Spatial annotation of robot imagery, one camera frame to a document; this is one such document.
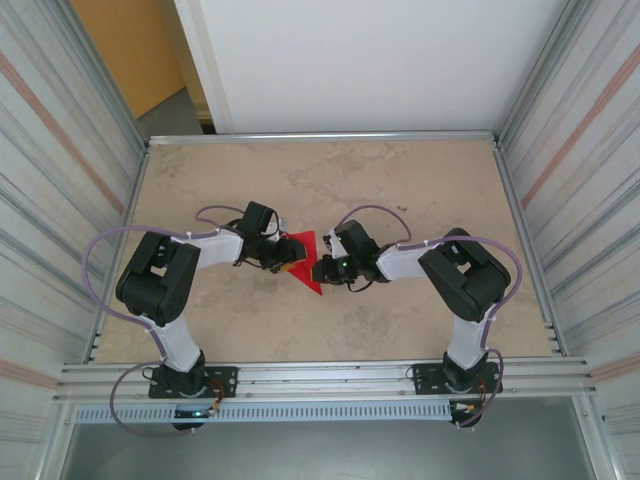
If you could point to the black control board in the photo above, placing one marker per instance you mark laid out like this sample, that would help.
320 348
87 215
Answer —
467 409
190 414

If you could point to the orange wooden door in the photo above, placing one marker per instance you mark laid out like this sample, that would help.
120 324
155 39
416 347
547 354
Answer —
125 50

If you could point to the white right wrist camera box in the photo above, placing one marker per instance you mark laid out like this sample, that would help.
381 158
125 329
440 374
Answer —
332 240

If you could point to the aluminium mounting rail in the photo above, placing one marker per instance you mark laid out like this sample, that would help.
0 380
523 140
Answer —
325 380

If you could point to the red paper sheet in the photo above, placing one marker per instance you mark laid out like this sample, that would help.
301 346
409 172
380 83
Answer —
311 239

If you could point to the aluminium table side rail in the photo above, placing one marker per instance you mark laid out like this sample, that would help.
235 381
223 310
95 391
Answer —
506 175
137 175

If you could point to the white door frame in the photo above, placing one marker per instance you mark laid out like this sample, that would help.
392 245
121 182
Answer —
200 60

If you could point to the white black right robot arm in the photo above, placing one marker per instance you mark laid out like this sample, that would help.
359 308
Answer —
470 285

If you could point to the grey metal shelf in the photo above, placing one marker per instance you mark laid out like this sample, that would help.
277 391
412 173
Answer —
325 450

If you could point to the aluminium frame crossbar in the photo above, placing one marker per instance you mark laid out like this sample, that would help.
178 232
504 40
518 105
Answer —
325 137

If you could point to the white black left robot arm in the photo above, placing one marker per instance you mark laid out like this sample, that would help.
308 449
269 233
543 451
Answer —
155 285

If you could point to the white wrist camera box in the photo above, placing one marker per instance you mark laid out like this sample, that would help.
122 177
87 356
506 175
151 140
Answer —
282 227
332 240

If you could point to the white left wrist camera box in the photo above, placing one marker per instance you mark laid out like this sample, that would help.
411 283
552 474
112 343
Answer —
282 227

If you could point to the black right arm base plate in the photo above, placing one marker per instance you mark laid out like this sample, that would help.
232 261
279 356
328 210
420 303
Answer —
425 377

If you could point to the white backdrop board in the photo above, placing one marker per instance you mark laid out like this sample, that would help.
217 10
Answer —
375 60

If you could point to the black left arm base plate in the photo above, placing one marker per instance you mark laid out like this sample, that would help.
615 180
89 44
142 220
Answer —
225 382

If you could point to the aluminium frame post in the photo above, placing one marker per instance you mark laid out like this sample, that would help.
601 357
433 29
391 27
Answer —
535 75
102 75

